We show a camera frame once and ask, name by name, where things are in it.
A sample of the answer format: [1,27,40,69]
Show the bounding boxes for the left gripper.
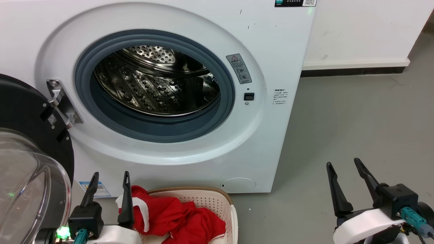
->
[69,171,143,244]

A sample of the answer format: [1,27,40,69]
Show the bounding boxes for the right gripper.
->
[326,158,419,244]

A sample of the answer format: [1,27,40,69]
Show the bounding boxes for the red cloth garment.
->
[115,185,226,244]

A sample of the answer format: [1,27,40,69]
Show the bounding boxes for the cream plastic laundry basket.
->
[136,186,238,244]

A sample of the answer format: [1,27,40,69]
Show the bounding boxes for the stainless steel washing machine drum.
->
[94,45,221,117]

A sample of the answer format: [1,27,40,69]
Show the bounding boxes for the black washer door with glass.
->
[0,74,75,244]

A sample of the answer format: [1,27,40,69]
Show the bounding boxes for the blue energy label sticker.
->
[79,181,111,198]

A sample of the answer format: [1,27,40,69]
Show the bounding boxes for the white front-load washing machine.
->
[0,0,317,199]

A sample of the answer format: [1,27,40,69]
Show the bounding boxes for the metal door hinge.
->
[46,79,84,129]

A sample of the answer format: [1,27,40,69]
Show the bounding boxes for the grey rubber door gasket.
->
[75,29,235,143]

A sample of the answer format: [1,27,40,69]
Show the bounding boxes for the oval drain filter cover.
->
[221,178,256,191]

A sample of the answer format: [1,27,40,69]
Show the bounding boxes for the small printed text sticker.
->
[272,89,289,105]

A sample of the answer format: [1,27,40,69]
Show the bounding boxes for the grey warning sticker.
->
[226,54,252,84]

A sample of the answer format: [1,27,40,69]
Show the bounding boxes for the teal left cable connector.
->
[73,229,89,244]

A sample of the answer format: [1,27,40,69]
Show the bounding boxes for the teal cable connector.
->
[73,229,89,244]
[401,207,434,238]

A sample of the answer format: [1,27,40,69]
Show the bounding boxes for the teal right cable connector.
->
[401,207,434,238]

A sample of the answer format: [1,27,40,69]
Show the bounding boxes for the white and black wall baseboard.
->
[301,58,411,78]

